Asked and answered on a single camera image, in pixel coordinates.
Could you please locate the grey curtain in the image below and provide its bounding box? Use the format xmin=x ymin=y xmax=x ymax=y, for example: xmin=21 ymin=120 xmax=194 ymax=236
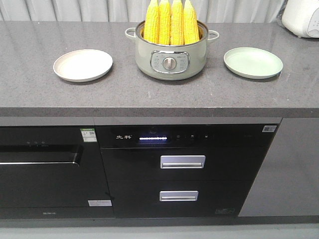
xmin=0 ymin=0 xmax=286 ymax=23

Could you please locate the grey cabinet door middle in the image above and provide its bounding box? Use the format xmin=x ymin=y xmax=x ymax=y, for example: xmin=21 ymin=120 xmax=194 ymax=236
xmin=240 ymin=118 xmax=319 ymax=217

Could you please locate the green plate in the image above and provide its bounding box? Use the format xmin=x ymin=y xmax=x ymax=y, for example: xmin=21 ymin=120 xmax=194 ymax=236
xmin=223 ymin=47 xmax=284 ymax=79

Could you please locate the beige plate left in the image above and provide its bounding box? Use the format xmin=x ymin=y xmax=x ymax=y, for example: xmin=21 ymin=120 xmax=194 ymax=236
xmin=53 ymin=49 xmax=113 ymax=83

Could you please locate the green electric cooking pot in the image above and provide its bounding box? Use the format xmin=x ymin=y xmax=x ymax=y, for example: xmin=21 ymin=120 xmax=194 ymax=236
xmin=125 ymin=21 xmax=219 ymax=81

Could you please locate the black drawer sterilizer cabinet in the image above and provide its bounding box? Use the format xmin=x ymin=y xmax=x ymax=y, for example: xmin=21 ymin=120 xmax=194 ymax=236
xmin=96 ymin=124 xmax=277 ymax=218

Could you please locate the yellow corn cob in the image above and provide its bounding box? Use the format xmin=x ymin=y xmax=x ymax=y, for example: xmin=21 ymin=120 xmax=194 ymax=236
xmin=159 ymin=0 xmax=171 ymax=45
xmin=170 ymin=0 xmax=184 ymax=45
xmin=144 ymin=0 xmax=159 ymax=44
xmin=183 ymin=0 xmax=199 ymax=45

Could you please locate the black built-in dishwasher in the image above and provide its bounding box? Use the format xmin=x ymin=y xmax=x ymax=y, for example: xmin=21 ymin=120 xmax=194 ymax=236
xmin=0 ymin=125 xmax=114 ymax=220

